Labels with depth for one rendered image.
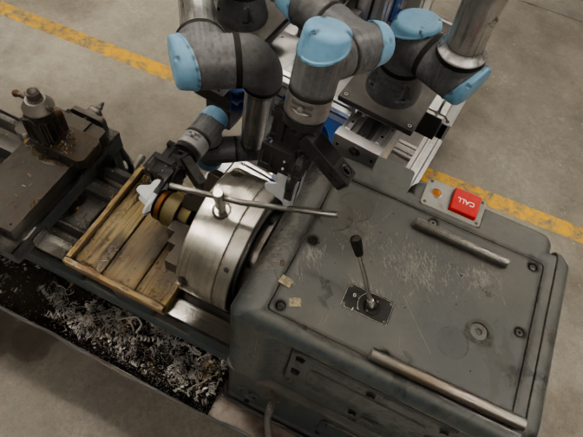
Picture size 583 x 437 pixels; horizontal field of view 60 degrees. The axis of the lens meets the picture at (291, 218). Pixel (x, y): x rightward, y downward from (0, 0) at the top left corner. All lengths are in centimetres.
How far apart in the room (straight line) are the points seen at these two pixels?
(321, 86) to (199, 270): 49
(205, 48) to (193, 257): 43
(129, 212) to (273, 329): 69
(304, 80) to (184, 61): 37
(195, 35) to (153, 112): 183
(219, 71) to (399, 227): 49
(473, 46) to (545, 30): 296
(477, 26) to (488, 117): 215
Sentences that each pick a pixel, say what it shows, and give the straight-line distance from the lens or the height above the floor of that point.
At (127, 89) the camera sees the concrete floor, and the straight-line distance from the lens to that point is 307.
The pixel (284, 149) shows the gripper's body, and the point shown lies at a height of 146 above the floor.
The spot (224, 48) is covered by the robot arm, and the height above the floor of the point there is 142.
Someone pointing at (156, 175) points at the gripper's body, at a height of 109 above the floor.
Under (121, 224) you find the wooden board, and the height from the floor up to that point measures 89.
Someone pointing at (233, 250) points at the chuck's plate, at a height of 121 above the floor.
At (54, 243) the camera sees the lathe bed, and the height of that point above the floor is 87.
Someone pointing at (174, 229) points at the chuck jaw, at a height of 110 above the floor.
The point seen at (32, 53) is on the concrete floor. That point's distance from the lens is 340.
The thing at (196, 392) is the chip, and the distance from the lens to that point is 162.
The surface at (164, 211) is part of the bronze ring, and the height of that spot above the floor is 111.
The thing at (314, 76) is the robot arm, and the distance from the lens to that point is 78.
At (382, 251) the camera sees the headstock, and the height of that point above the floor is 126.
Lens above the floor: 213
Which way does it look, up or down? 58 degrees down
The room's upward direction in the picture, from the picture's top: 12 degrees clockwise
